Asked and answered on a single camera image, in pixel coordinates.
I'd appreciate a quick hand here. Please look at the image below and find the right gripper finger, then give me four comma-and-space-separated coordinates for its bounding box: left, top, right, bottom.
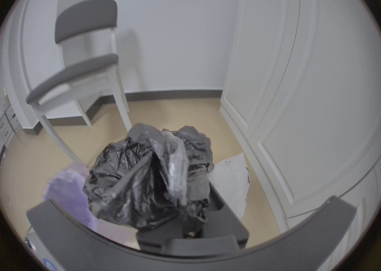
202, 182, 250, 248

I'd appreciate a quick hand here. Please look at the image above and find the black plastic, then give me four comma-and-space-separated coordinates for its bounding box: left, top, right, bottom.
83, 123, 215, 230

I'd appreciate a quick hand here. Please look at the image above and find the purple plastic bag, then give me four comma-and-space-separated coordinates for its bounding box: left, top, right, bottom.
41, 163, 140, 249

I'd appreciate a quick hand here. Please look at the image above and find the white trash bin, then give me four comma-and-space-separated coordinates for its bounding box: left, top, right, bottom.
42, 164, 140, 249

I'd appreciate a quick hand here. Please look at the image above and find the white wardrobe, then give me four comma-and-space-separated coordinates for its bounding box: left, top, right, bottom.
220, 0, 381, 264

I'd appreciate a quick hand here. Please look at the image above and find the white chest of drawers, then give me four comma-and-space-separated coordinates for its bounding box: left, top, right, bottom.
0, 87, 23, 151

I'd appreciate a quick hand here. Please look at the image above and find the white chair grey seat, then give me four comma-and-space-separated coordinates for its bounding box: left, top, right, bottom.
25, 0, 133, 166

